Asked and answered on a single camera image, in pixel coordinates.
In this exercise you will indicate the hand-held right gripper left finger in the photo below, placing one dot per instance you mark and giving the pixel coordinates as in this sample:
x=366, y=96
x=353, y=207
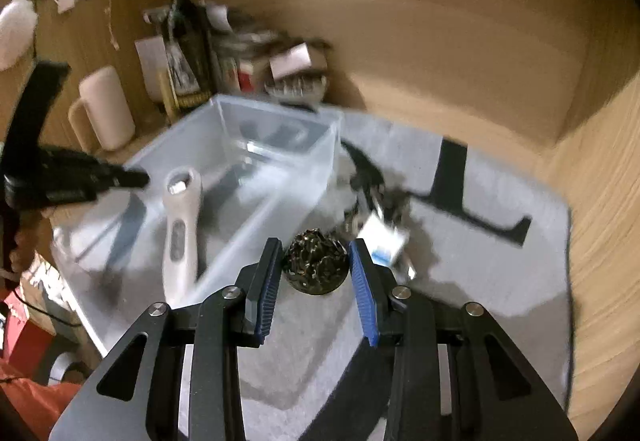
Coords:
x=265, y=293

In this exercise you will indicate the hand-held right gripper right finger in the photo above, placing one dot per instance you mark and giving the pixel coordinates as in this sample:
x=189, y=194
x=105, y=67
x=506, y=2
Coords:
x=362, y=296

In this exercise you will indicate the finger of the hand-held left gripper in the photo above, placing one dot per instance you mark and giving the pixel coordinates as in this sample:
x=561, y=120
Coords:
x=127, y=178

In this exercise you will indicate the dark bronze openwork ornament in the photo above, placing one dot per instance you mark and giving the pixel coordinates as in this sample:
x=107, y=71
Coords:
x=315, y=261

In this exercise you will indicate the white plug adapter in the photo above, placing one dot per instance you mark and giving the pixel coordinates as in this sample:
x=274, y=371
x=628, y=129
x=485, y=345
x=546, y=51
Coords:
x=382, y=238

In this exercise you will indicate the white handheld massager device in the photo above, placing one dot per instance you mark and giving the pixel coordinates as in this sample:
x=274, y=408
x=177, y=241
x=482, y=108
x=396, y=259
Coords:
x=180, y=241

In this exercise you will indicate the bunch of keys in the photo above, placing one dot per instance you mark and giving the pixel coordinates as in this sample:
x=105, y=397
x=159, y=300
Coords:
x=367, y=201

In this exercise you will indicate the clear plastic storage bin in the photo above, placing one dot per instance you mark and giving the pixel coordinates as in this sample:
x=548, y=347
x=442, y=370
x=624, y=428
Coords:
x=280, y=161

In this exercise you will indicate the grey mat with black pattern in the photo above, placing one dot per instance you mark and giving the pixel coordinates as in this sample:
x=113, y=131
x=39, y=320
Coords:
x=475, y=271

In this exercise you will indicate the handwritten white paper note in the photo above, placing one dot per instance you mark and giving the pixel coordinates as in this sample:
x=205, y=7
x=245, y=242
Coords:
x=150, y=61

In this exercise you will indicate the white fluffy pompom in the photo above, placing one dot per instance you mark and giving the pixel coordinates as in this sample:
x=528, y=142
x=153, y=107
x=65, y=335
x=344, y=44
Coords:
x=15, y=31

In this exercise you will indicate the dark wine bottle elephant label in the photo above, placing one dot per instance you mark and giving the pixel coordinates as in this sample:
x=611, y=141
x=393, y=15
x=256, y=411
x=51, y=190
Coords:
x=187, y=46

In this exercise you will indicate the small red box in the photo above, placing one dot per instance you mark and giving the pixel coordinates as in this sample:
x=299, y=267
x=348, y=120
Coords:
x=246, y=81

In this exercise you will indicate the red object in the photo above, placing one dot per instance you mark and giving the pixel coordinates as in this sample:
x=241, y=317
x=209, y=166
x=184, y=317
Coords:
x=25, y=331

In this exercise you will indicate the stack of papers and booklets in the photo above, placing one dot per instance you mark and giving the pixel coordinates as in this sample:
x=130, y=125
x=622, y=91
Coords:
x=240, y=36

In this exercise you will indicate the white blank card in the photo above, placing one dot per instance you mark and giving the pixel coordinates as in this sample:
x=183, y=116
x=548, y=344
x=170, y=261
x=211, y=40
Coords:
x=290, y=61

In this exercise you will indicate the orange jacket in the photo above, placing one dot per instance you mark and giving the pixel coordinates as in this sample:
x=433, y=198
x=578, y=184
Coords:
x=30, y=406

